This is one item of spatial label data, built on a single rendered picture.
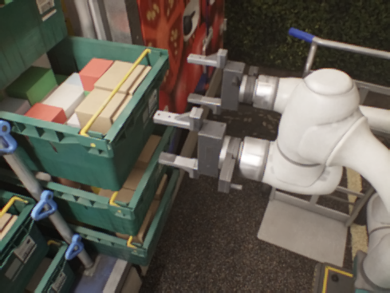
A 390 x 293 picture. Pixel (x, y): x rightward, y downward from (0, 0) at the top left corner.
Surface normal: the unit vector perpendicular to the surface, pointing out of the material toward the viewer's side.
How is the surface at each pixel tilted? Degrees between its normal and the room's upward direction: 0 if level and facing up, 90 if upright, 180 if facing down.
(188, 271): 0
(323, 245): 0
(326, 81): 4
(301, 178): 90
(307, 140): 92
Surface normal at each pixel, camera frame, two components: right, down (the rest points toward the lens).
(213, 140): -0.27, 0.70
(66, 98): 0.01, -0.68
